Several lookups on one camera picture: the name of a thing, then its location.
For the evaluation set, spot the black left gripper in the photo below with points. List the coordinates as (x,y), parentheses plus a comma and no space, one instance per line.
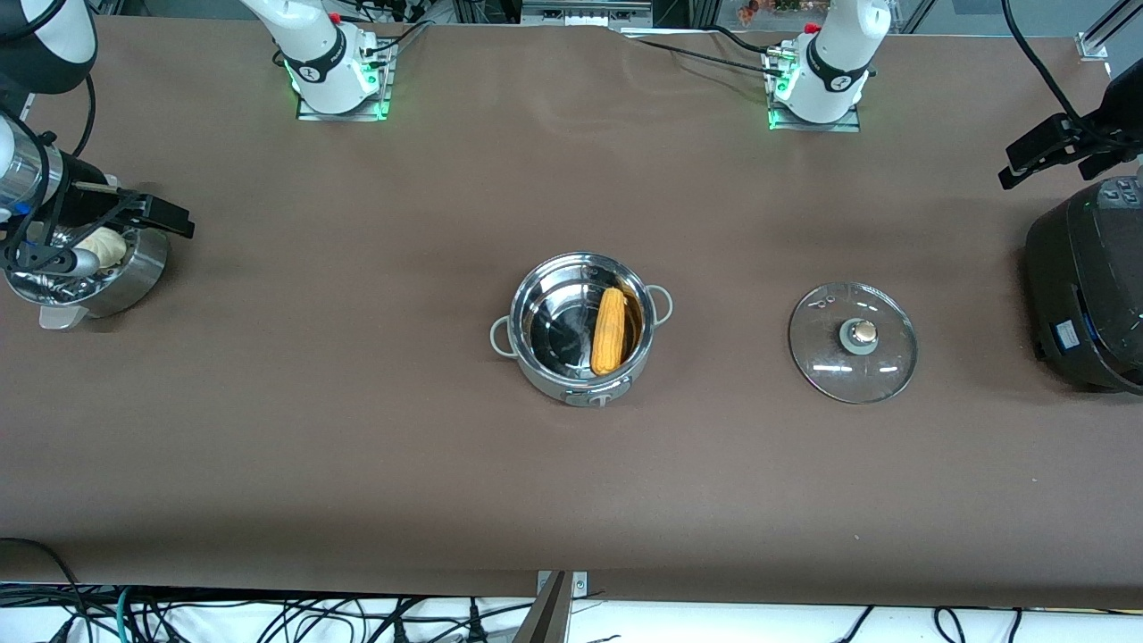
(1110,119)

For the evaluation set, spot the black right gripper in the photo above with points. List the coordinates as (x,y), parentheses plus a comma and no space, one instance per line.
(82,198)

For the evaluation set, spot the glass pot lid with knob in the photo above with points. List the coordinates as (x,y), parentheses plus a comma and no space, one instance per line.
(830,357)

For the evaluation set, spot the yellow corn cob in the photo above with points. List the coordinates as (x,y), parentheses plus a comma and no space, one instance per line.
(609,330)

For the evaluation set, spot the brown table cover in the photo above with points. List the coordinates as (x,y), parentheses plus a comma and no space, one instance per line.
(571,482)

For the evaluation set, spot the silver table edge bracket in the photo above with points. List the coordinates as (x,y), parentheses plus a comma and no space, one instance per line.
(579,585)

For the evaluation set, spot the black rice cooker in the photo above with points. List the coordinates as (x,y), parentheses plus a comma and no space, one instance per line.
(1098,295)

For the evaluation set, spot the aluminium corner profile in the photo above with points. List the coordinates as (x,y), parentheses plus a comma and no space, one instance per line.
(1094,43)

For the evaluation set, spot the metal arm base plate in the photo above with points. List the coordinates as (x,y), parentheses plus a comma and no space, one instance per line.
(804,127)
(386,105)

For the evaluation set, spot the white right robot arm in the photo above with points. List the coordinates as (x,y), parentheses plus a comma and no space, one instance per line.
(321,54)

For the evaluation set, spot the grey angled bar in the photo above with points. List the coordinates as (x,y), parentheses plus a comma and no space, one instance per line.
(546,621)

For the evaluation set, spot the aluminium frame rail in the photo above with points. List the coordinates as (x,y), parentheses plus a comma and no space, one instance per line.
(580,13)

